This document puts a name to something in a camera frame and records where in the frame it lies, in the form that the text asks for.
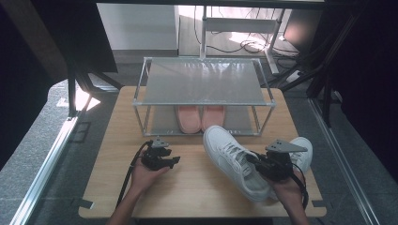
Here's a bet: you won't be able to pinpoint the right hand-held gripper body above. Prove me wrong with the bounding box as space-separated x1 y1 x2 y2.
256 139 309 182

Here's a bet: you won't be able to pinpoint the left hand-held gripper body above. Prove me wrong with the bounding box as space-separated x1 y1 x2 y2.
141 137 170 172

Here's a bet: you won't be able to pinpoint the white sneaker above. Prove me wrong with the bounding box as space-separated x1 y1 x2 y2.
203 125 273 203
268 136 314 201

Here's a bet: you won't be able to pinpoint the pink slipper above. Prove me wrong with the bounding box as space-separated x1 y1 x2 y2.
174 105 203 135
201 105 225 131

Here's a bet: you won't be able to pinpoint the clear two-tier shoe rack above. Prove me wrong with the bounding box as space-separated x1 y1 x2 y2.
132 56 278 138

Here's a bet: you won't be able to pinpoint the person's left hand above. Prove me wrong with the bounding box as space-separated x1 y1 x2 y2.
130 150 171 196

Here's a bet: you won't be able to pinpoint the person's right hand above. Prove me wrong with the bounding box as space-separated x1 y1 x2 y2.
269 172 307 209

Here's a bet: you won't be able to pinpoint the black metal stand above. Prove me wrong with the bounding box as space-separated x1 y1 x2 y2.
268 12 360 128
66 59 124 118

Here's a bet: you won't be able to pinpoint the white power strip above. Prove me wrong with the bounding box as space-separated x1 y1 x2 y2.
284 69 304 84

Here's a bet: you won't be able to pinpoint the white cabinet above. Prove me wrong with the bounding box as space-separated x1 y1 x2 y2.
95 3 180 64

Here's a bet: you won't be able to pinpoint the black computer case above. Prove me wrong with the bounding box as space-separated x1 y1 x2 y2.
283 8 317 54

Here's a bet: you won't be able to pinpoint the black curtain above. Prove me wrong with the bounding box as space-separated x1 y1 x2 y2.
313 0 398 184
0 0 118 170

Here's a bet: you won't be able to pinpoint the left hand-held gripper black cable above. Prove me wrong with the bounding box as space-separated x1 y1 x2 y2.
115 140 153 210

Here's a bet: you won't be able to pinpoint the hand-held gripper black cable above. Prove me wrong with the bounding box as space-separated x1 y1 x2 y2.
290 162 310 210
115 140 153 210

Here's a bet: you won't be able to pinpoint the right hand-held gripper black cable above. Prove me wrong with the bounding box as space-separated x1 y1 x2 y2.
290 162 310 210

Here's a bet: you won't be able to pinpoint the aluminium rail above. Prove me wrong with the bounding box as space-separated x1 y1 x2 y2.
308 97 381 225
8 115 79 225

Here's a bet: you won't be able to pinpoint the black floor cables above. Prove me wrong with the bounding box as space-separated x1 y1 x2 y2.
192 5 299 59

